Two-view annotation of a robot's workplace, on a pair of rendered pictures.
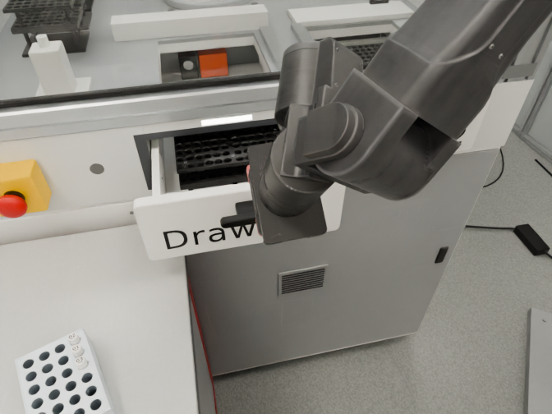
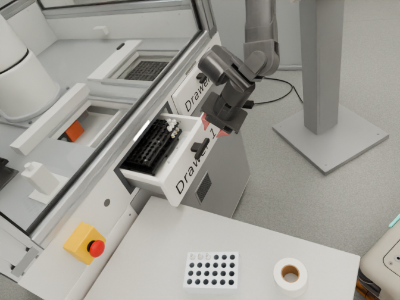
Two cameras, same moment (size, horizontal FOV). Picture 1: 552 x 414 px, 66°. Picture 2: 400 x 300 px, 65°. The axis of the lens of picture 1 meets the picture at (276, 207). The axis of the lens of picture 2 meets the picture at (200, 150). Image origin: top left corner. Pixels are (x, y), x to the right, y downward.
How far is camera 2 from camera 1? 0.44 m
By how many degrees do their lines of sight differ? 26
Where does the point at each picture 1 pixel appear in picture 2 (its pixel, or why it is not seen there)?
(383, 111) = (266, 44)
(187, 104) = (125, 135)
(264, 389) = not seen: hidden behind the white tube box
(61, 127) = (85, 192)
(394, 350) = (250, 191)
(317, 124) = (251, 62)
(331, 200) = not seen: hidden behind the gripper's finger
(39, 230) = (98, 265)
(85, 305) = (169, 255)
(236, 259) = not seen: hidden behind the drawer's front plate
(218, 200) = (185, 153)
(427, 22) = (255, 17)
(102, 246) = (137, 237)
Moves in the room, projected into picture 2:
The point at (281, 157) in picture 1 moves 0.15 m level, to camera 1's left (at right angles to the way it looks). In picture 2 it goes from (237, 87) to (191, 134)
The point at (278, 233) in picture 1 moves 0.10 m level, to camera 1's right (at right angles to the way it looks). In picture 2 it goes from (237, 125) to (261, 99)
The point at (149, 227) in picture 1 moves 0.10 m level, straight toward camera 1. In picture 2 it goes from (171, 188) to (208, 190)
